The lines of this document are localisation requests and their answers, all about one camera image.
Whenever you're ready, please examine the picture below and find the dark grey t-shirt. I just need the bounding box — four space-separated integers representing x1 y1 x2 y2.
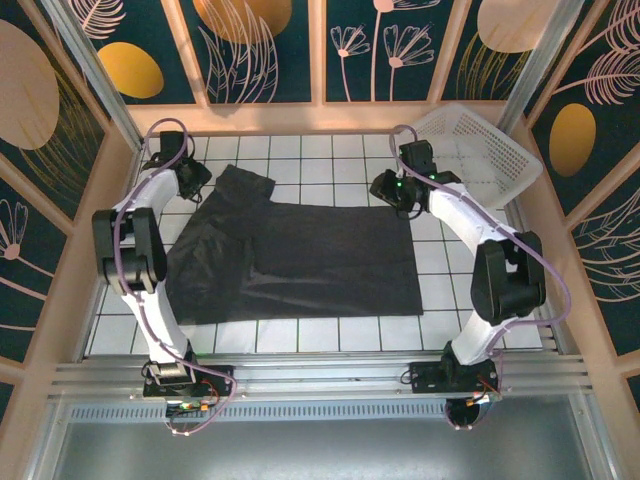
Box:
163 163 425 326

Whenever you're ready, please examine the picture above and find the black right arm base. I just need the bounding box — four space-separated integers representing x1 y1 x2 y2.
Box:
408 344 502 402

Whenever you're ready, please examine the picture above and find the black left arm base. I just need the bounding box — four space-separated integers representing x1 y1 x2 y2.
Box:
141 357 237 401

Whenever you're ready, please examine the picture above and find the white plastic laundry basket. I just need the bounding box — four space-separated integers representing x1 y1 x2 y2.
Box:
410 101 545 212

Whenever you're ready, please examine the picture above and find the perforated metal strip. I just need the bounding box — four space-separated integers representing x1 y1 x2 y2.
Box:
63 401 589 422

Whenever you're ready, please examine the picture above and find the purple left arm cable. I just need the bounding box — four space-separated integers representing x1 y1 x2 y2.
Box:
113 117 238 437

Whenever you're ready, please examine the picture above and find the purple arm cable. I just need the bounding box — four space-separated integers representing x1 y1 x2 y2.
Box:
113 117 238 437
388 124 573 432

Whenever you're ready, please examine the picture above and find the aluminium frame post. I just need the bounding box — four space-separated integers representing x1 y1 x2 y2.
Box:
497 0 574 134
38 0 147 154

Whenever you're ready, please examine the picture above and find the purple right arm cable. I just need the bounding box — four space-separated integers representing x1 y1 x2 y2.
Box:
388 124 573 432

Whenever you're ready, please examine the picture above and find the aluminium mounting rail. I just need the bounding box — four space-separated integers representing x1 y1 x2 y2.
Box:
48 351 599 402

